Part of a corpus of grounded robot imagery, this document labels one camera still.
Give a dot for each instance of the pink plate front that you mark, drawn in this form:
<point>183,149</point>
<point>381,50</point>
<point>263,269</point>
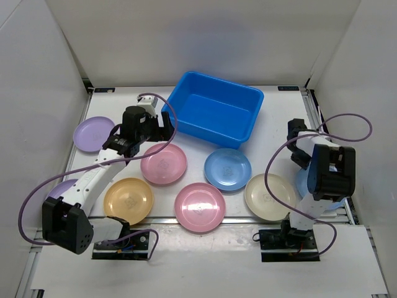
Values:
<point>200,207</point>

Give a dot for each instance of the left aluminium rail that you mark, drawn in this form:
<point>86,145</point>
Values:
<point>63,224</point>

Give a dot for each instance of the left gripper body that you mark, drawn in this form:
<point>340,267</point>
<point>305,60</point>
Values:
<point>152,131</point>

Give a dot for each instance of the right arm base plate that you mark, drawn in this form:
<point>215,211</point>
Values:
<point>275,249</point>

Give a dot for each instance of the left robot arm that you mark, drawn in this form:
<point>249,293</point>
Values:
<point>115,155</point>

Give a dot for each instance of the pink plate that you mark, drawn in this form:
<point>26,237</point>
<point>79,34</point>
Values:
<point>200,207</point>
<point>165,167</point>

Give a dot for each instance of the yellow plate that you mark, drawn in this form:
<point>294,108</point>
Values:
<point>130,199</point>

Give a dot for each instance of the purple plate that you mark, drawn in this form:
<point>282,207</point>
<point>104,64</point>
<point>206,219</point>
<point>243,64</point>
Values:
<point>92,133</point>
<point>60,188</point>

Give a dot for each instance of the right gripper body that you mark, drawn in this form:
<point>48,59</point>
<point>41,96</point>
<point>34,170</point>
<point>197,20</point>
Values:
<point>299,157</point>

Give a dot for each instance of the pink plate back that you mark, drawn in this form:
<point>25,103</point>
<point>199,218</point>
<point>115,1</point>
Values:
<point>165,167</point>

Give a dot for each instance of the cream plate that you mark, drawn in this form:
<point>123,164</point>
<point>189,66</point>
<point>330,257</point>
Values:
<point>262,204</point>

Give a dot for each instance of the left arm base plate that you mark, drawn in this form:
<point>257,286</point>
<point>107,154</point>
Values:
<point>135,248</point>

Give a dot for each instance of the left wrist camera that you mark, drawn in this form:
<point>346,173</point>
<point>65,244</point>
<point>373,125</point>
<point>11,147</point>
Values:
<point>148,103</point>

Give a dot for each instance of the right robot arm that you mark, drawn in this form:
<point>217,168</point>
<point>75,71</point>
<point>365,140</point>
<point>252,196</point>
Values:
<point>300,222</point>

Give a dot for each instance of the light blue plate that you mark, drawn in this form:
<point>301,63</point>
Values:
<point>301,186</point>

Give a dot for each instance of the blue plastic bin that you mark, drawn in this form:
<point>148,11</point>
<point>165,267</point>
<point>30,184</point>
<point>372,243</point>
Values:
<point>215,110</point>

